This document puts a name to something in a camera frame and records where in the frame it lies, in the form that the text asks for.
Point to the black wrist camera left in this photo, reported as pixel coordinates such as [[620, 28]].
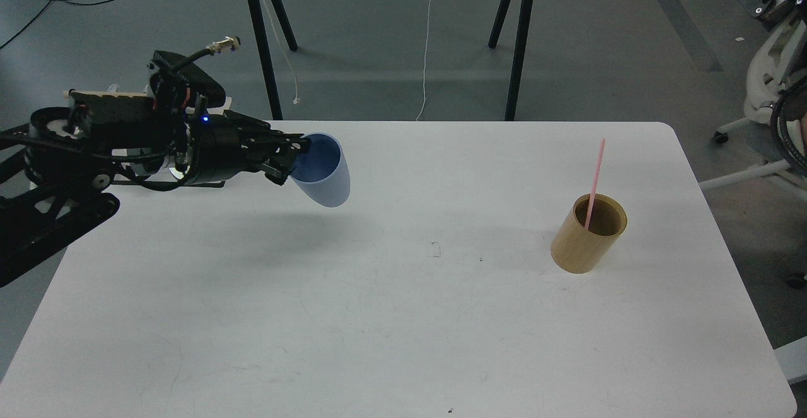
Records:
[[177, 80]]

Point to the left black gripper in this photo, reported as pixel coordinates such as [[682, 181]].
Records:
[[222, 146]]

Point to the bamboo cylindrical holder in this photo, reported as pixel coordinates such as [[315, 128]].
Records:
[[588, 233]]

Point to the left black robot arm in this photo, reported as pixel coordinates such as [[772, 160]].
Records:
[[72, 155]]

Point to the white office chair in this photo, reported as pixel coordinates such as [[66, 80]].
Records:
[[775, 97]]

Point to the black wire cup rack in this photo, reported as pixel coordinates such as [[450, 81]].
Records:
[[170, 131]]

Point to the light blue plastic cup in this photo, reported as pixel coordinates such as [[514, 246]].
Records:
[[321, 172]]

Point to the pink chopstick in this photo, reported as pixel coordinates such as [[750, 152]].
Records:
[[594, 187]]

